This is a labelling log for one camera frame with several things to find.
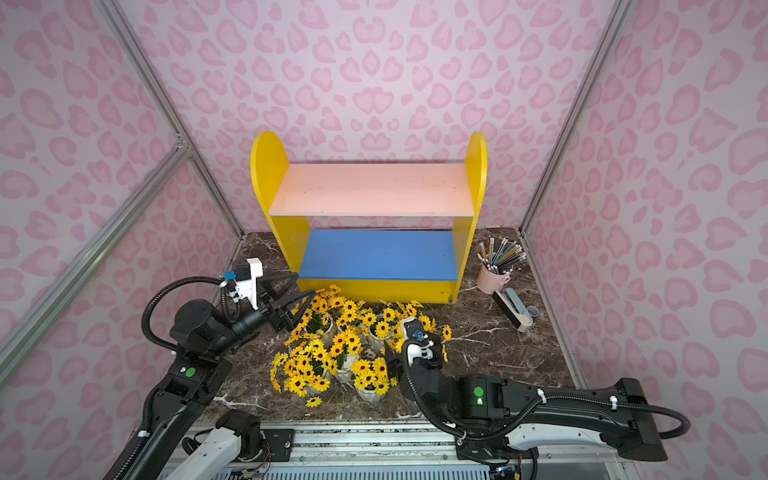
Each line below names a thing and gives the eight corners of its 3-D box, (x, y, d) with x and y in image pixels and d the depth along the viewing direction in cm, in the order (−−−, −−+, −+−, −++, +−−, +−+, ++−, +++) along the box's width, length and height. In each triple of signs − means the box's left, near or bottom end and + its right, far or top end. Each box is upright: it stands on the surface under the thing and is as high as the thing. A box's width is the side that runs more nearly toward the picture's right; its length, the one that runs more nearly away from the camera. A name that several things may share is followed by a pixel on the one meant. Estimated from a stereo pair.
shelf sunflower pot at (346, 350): (338, 383, 85) (327, 361, 72) (341, 355, 90) (332, 330, 77) (364, 383, 85) (358, 361, 72) (365, 355, 90) (360, 330, 77)
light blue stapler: (517, 333, 93) (520, 328, 91) (492, 296, 102) (494, 291, 100) (534, 327, 95) (538, 322, 92) (508, 291, 104) (511, 285, 101)
